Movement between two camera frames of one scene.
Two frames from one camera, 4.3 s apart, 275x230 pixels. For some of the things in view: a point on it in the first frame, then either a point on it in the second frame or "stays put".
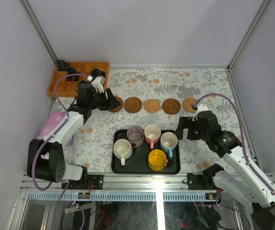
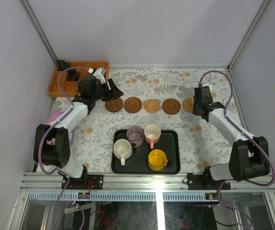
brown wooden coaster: [171, 106] stays put
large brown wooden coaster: [118, 108] stays put
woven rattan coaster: [152, 106] stays put
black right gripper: [186, 122] → [194, 110]
